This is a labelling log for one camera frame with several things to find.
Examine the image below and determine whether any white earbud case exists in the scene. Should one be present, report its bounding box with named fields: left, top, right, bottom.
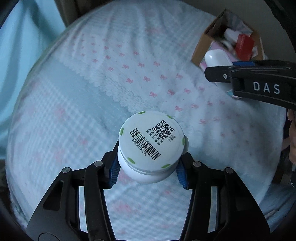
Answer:
left=204, top=49, right=233, bottom=69

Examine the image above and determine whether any red cardboard box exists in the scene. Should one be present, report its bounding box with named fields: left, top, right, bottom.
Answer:
left=235, top=34, right=254, bottom=61

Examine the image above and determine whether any large white round jar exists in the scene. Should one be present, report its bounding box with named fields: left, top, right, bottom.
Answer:
left=117, top=110, right=189, bottom=184

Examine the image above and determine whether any person's right hand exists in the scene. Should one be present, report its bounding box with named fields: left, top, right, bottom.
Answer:
left=281, top=109, right=296, bottom=165

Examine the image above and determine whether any pink cardboard box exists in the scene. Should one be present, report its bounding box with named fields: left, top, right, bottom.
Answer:
left=191, top=9, right=269, bottom=100

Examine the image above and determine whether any white pink-patterned bed blanket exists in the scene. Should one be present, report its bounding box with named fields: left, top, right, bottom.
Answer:
left=6, top=1, right=295, bottom=230

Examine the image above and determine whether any light blue hanging sheet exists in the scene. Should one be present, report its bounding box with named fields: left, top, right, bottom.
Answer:
left=1, top=1, right=65, bottom=160

